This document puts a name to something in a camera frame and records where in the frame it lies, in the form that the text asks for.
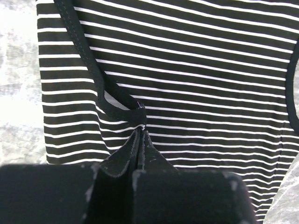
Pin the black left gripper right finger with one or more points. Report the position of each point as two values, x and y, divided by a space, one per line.
163 194

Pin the black white striped tank top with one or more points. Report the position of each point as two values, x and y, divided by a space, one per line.
210 82

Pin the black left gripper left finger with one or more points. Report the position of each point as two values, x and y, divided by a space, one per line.
96 193

